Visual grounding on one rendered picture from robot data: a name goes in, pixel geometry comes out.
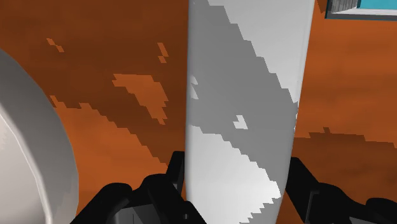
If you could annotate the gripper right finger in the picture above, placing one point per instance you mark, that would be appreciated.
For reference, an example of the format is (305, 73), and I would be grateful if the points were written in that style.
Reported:
(322, 198)

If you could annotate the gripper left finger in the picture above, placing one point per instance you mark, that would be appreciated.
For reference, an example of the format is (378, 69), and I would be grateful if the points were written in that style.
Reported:
(155, 192)

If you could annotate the tall white cylinder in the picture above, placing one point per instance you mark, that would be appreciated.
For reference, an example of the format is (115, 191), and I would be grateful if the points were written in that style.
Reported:
(242, 93)

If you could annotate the white round bowl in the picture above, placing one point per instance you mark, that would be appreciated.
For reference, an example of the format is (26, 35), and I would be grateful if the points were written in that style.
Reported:
(28, 155)

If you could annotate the teal box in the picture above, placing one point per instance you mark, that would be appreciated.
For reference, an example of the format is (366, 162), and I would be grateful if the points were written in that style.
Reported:
(359, 9)

